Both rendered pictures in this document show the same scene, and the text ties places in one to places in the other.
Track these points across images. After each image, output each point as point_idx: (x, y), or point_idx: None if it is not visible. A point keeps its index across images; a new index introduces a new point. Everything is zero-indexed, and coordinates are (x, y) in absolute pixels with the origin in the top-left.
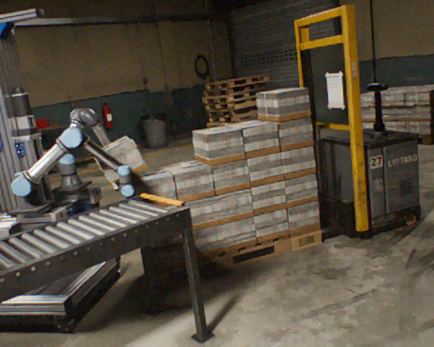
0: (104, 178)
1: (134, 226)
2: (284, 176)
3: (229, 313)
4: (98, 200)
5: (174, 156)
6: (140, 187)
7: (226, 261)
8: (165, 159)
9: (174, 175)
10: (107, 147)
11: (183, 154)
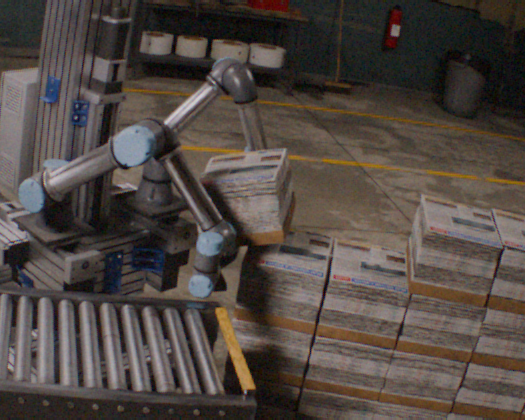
0: (328, 138)
1: (119, 399)
2: None
3: None
4: (183, 248)
5: (468, 149)
6: (251, 274)
7: None
8: (452, 148)
9: (329, 278)
10: (238, 159)
11: (485, 153)
